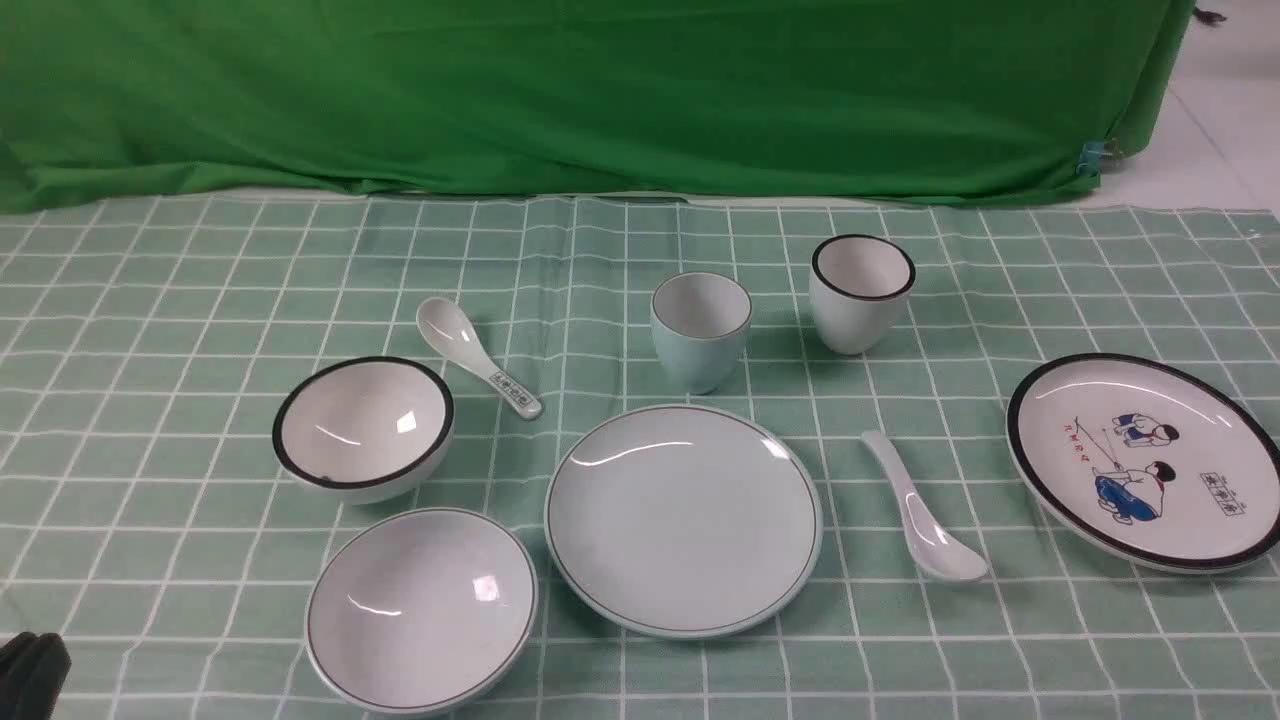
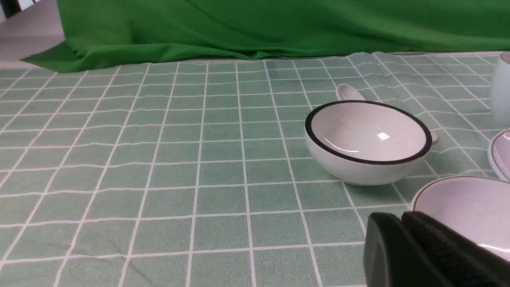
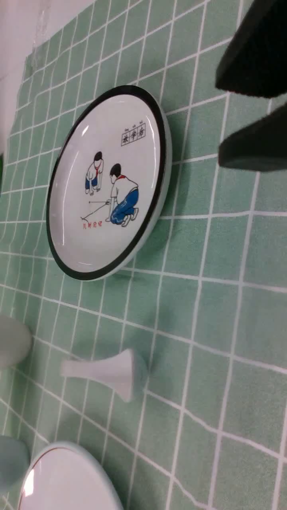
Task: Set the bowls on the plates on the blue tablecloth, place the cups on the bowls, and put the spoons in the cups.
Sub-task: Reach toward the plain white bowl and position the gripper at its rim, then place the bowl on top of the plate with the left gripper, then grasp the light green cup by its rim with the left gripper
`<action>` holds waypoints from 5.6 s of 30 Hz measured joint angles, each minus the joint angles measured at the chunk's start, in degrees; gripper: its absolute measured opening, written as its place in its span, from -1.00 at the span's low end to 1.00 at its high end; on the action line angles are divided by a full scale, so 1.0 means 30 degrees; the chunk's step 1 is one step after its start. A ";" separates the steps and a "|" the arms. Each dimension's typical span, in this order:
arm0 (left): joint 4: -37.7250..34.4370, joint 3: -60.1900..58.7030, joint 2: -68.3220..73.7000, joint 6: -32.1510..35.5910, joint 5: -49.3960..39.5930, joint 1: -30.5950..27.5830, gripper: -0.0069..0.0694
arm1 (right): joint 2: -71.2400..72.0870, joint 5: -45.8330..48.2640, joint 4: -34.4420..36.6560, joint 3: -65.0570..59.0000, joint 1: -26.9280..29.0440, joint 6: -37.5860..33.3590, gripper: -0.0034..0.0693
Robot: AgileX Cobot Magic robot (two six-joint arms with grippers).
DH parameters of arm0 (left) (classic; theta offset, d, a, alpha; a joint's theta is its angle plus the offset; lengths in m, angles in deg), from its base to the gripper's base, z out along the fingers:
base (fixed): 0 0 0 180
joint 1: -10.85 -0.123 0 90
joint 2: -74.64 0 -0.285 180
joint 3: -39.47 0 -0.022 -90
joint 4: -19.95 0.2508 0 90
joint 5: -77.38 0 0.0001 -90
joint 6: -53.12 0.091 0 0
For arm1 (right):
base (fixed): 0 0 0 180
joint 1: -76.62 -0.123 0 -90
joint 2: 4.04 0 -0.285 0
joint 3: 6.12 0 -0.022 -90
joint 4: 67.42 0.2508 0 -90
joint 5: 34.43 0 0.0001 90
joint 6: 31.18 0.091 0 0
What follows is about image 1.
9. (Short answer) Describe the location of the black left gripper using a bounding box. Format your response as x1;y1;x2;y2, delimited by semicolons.
1;632;72;719

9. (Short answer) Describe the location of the pale blue bowl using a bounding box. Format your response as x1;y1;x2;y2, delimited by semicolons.
305;509;539;719

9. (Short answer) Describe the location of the pale blue cup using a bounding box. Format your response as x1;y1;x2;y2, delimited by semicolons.
650;272;753;395

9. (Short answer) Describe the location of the plain white spoon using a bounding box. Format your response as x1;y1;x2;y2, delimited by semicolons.
861;430;989;582

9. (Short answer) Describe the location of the green checkered tablecloth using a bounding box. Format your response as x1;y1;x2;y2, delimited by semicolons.
1;195;1279;719

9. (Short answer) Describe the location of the white bowl black rim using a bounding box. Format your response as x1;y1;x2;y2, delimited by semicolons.
271;356;457;505

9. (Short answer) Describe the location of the green backdrop cloth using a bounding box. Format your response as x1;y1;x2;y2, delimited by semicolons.
1;1;1192;213

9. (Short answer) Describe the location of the pale blue plate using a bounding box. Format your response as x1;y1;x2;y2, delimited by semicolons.
544;404;824;641

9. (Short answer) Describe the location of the white cup black rim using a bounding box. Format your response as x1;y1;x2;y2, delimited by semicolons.
808;234;916;356

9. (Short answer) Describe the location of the white plate cartoon print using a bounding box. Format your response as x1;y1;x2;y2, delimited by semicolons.
1005;354;1279;575

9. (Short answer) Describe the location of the blue clip on backdrop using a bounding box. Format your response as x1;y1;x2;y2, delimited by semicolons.
1075;141;1107;177

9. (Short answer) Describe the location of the white spoon printed handle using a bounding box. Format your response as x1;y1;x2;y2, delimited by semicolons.
416;297;544;421

